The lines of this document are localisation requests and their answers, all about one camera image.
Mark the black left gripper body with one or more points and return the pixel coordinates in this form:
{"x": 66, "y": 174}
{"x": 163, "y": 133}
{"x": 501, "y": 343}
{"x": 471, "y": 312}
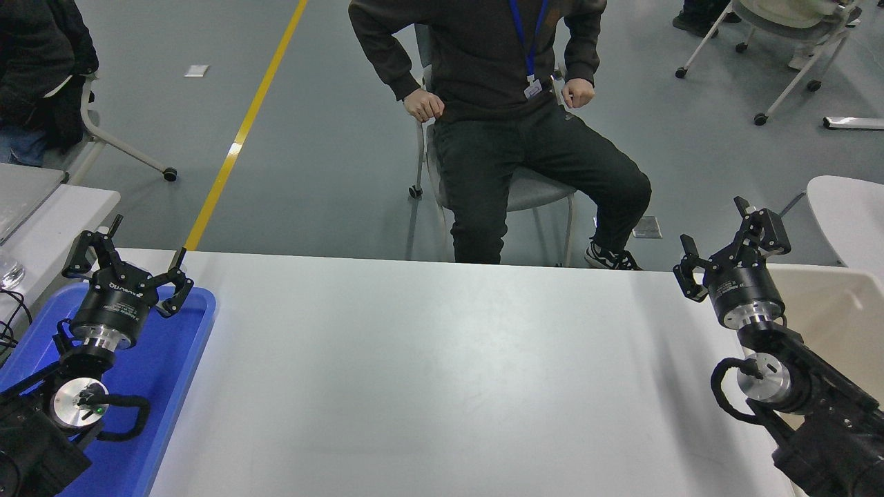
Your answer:
{"x": 110, "y": 304}

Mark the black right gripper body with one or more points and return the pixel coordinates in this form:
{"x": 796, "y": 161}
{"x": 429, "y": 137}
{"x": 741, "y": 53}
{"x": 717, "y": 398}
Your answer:
{"x": 742, "y": 286}

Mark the lanyard person's left hand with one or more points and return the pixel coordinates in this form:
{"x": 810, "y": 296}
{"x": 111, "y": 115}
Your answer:
{"x": 579, "y": 93}

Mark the lanyard person's right hand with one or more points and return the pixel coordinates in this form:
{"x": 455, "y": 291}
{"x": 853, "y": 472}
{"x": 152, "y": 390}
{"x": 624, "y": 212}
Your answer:
{"x": 423, "y": 105}

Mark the white side table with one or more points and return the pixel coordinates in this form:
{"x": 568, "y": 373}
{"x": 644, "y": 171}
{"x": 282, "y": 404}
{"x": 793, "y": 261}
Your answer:
{"x": 69, "y": 221}

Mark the metal floor plate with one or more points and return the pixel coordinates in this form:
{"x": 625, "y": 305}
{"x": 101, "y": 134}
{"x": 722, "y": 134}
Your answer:
{"x": 649, "y": 227}

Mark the clear glass cup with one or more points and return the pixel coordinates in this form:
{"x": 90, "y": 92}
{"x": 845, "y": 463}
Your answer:
{"x": 10, "y": 273}

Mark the white moulded chair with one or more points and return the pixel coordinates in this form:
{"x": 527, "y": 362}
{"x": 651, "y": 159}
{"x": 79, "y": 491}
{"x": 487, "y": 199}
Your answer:
{"x": 849, "y": 214}

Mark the large pale bin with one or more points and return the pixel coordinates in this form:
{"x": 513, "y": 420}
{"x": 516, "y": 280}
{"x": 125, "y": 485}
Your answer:
{"x": 842, "y": 304}

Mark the blue plastic tray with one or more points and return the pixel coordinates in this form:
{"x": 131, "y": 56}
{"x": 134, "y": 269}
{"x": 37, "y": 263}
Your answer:
{"x": 173, "y": 386}

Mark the white wheeled chair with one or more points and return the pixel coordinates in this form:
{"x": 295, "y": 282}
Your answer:
{"x": 90, "y": 131}

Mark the person in white trousers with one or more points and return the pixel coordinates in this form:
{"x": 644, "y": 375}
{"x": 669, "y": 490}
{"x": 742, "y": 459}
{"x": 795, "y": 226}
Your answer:
{"x": 801, "y": 59}

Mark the grey office chair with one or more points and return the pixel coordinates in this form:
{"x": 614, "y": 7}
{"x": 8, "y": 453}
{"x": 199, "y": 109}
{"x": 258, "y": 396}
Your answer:
{"x": 532, "y": 190}

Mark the person in black jacket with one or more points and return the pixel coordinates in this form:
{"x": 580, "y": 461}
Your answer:
{"x": 34, "y": 69}

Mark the cream wheeled chair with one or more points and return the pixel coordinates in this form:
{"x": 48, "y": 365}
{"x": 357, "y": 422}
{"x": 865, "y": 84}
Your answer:
{"x": 760, "y": 27}

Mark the person in dark shoes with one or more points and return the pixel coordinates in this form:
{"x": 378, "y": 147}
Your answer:
{"x": 697, "y": 17}

